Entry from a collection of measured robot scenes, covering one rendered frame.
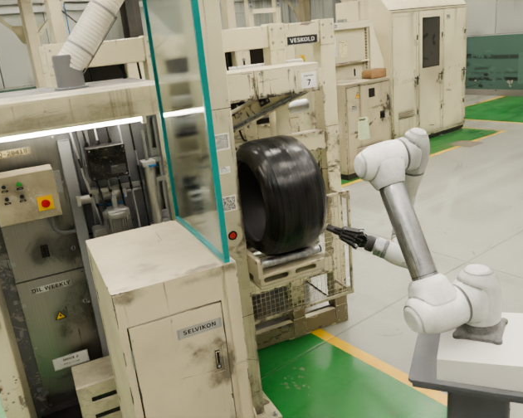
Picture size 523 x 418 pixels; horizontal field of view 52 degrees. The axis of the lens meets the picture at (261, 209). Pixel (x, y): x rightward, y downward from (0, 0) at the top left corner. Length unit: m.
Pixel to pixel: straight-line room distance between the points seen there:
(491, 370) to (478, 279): 0.33
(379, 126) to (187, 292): 6.00
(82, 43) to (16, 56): 8.96
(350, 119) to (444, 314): 5.16
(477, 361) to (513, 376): 0.12
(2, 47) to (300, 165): 9.42
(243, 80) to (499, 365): 1.68
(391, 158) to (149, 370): 1.16
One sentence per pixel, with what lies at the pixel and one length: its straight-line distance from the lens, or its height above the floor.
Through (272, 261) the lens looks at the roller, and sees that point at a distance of 2.57.
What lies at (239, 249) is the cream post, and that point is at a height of 0.98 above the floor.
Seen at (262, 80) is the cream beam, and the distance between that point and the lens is 2.74.
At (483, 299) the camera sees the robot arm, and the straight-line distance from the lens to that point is 2.17.
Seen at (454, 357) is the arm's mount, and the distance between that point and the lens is 2.18.
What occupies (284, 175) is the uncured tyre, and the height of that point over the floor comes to 1.34.
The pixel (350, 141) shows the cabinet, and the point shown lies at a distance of 7.06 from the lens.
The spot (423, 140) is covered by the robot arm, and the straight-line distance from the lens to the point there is 2.19.
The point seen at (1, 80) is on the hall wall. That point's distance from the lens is 11.39.
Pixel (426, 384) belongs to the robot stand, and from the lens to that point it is 2.20.
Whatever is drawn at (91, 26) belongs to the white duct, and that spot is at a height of 2.05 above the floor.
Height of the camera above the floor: 1.95
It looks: 18 degrees down
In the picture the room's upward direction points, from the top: 6 degrees counter-clockwise
